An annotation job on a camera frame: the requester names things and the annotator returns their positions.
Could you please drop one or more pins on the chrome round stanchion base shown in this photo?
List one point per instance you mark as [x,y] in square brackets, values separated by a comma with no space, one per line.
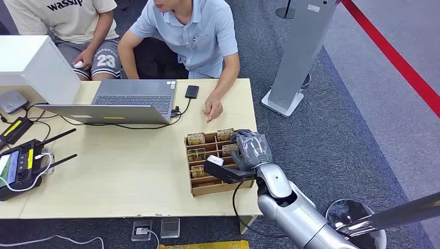
[347,213]

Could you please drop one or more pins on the grey kiosk stand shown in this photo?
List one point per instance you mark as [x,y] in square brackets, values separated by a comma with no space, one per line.
[302,44]

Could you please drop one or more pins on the small grey device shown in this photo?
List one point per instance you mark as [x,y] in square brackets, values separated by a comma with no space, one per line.
[12,102]

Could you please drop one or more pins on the white computer mouse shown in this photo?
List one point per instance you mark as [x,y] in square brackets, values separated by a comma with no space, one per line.
[78,64]

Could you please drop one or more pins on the wooden card holder box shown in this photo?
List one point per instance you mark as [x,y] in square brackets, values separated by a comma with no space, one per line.
[206,187]

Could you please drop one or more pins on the person's left hand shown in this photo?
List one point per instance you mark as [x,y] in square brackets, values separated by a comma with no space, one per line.
[213,107]
[86,56]

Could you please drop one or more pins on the wooden desk leg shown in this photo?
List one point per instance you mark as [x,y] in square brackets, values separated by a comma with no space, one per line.
[247,223]

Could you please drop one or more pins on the grey laptop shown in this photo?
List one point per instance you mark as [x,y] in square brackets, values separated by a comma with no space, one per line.
[134,92]

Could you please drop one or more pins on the floor socket with white plug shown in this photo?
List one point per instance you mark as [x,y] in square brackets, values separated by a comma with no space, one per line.
[141,229]

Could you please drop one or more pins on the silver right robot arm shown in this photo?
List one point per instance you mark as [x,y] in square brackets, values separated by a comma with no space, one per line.
[295,213]

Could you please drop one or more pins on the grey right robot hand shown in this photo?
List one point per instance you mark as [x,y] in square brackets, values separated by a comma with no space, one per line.
[252,149]

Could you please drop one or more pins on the white box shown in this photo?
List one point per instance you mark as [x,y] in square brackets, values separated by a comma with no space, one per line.
[31,65]

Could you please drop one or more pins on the person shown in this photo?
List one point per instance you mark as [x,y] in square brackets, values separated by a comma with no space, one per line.
[75,20]
[202,37]

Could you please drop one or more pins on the gold hotel card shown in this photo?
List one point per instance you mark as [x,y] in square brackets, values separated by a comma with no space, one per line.
[196,154]
[224,134]
[198,171]
[228,150]
[196,139]

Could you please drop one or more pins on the black external drive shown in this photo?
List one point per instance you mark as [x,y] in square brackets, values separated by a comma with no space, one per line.
[191,91]

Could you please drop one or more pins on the black remote controller with antennas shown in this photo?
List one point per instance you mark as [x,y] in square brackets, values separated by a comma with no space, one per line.
[20,165]

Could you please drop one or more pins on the metal floor socket plate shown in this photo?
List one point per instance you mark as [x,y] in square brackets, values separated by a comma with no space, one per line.
[170,228]

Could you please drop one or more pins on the yellow sheet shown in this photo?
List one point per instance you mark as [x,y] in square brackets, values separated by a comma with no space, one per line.
[206,245]

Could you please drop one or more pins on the black device with yellow label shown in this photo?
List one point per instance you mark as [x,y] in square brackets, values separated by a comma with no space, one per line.
[14,130]

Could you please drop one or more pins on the dark round stanchion base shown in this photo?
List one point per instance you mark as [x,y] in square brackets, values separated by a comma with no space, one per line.
[285,13]

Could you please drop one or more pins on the chrome pole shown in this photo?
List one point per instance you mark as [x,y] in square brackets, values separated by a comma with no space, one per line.
[395,212]

